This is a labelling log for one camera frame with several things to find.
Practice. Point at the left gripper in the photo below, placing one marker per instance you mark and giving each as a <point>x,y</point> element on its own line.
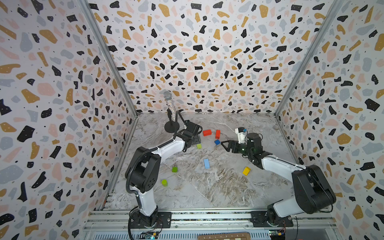
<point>197,133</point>

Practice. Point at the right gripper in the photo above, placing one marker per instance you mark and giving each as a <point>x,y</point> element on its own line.
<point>236,147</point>

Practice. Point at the black microphone stand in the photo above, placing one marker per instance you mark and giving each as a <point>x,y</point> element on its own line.
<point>172,126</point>

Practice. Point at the yellow block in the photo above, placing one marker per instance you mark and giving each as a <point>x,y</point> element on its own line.
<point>246,171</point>

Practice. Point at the light blue long block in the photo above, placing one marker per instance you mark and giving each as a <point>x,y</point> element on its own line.
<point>207,163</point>

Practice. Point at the lime green round block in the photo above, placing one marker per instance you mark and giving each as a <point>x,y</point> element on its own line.
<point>164,182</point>

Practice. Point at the glitter silver microphone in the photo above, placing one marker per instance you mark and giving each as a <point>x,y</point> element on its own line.
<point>171,107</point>

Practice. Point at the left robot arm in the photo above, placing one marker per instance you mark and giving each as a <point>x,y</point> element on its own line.
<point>143,170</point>

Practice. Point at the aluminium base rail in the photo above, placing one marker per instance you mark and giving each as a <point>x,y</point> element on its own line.
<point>210,219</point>

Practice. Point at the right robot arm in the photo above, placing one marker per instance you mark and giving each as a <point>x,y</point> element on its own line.
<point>312,191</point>

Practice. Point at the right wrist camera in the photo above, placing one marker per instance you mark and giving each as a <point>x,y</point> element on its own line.
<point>241,133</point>

